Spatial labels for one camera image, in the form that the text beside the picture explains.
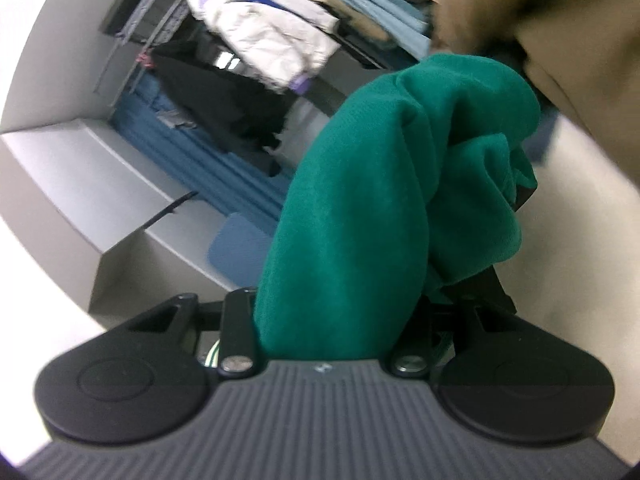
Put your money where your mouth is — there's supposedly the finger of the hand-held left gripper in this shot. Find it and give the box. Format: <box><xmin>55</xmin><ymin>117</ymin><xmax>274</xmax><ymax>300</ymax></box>
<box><xmin>434</xmin><ymin>264</ymin><xmax>518</xmax><ymax>313</ymax></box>

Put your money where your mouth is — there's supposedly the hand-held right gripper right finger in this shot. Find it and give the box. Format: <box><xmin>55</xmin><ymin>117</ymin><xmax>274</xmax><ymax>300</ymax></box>
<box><xmin>391</xmin><ymin>296</ymin><xmax>527</xmax><ymax>378</ymax></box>

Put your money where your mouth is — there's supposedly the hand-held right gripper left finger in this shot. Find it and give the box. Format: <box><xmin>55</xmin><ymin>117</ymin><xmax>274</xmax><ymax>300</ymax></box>
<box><xmin>127</xmin><ymin>286</ymin><xmax>262</xmax><ymax>379</ymax></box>

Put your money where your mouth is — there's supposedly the green hoodie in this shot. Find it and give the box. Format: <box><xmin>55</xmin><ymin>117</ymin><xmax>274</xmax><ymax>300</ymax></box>
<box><xmin>252</xmin><ymin>52</ymin><xmax>542</xmax><ymax>361</ymax></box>

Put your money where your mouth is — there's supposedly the metal clothes rack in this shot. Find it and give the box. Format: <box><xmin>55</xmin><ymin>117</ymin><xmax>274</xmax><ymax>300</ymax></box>
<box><xmin>94</xmin><ymin>0</ymin><xmax>213</xmax><ymax>97</ymax></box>

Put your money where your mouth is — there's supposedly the black cabinet rod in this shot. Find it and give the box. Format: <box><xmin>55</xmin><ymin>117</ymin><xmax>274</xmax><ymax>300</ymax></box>
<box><xmin>141</xmin><ymin>190</ymin><xmax>199</xmax><ymax>229</ymax></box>

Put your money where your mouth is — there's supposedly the blue curtain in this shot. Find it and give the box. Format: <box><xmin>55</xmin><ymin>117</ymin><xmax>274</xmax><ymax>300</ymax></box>
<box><xmin>111</xmin><ymin>72</ymin><xmax>292</xmax><ymax>222</ymax></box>

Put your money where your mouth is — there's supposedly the grey cabinet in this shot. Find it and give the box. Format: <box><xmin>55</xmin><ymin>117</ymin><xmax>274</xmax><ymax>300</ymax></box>
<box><xmin>0</xmin><ymin>119</ymin><xmax>262</xmax><ymax>312</ymax></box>

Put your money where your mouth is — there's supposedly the long black coat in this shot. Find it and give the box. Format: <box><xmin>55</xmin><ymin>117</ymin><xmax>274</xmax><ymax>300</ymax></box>
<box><xmin>149</xmin><ymin>40</ymin><xmax>292</xmax><ymax>157</ymax></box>

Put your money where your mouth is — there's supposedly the tan cloth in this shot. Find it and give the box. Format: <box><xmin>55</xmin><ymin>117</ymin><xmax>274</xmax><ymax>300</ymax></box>
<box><xmin>432</xmin><ymin>0</ymin><xmax>640</xmax><ymax>187</ymax></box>

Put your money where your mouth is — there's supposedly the white puffer jacket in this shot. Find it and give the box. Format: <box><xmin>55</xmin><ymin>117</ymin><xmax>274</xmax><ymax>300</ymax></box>
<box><xmin>186</xmin><ymin>0</ymin><xmax>342</xmax><ymax>95</ymax></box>

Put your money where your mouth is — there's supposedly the light blue garment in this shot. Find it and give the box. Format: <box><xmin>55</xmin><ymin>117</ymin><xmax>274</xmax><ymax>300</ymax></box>
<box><xmin>299</xmin><ymin>0</ymin><xmax>432</xmax><ymax>59</ymax></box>

